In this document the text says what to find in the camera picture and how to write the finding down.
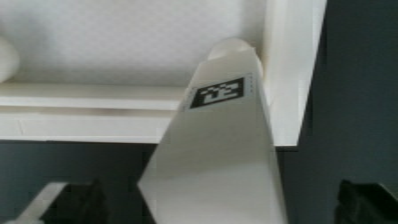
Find white L-shaped fence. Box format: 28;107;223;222
0;106;175;144

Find white desk top tray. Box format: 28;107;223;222
0;0;330;146

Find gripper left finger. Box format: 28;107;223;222
12;179;109;224

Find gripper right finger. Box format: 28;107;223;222
335;180;398;224

